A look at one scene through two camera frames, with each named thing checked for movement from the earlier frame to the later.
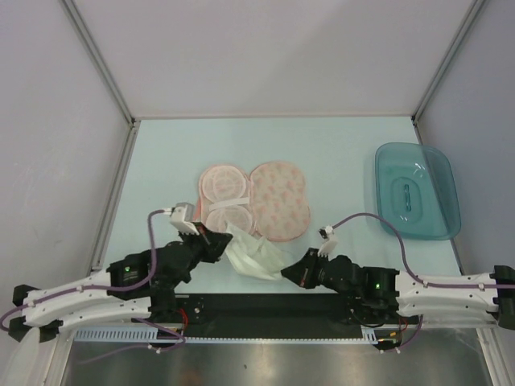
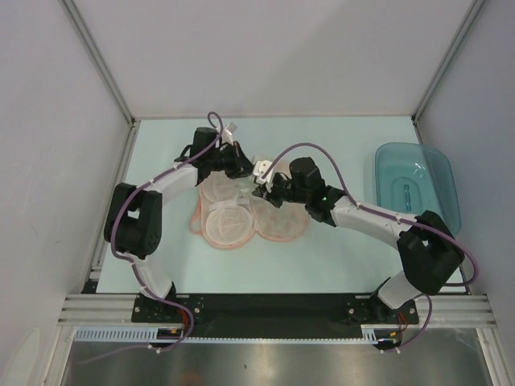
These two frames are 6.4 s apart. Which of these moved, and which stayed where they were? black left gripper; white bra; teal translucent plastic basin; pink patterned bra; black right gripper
Moved: black left gripper; white bra; black right gripper
Stayed: teal translucent plastic basin; pink patterned bra
